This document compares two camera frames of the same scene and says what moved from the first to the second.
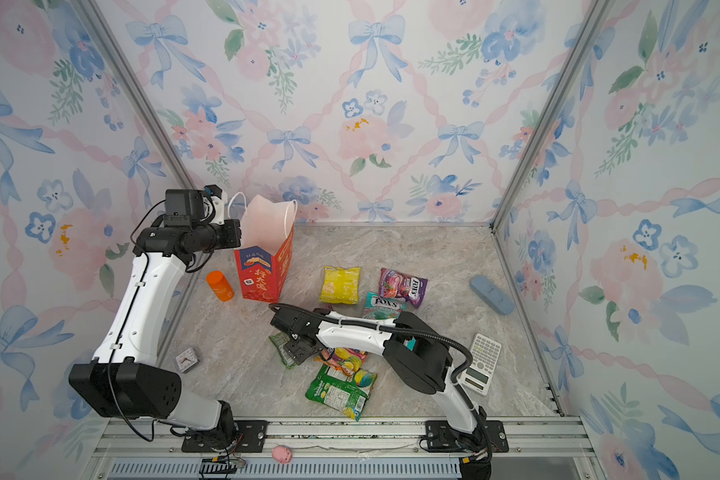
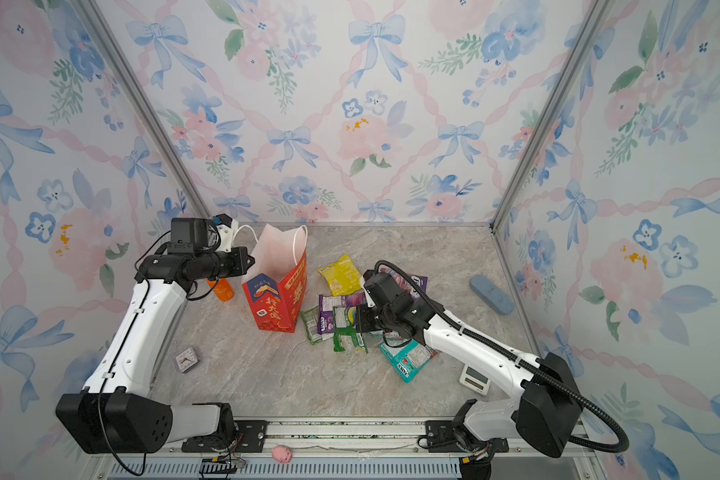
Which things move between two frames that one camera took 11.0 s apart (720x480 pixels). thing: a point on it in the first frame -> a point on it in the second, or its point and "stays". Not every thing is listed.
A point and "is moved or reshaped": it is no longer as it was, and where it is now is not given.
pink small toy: (282, 454) stays
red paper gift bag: (266, 247) is moved or reshaped
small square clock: (187, 360) stays
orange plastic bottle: (220, 285) stays
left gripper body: (220, 237) -> (225, 265)
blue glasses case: (491, 295) stays
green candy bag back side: (343, 391) is moved or reshaped
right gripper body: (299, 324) -> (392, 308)
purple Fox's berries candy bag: (404, 287) stays
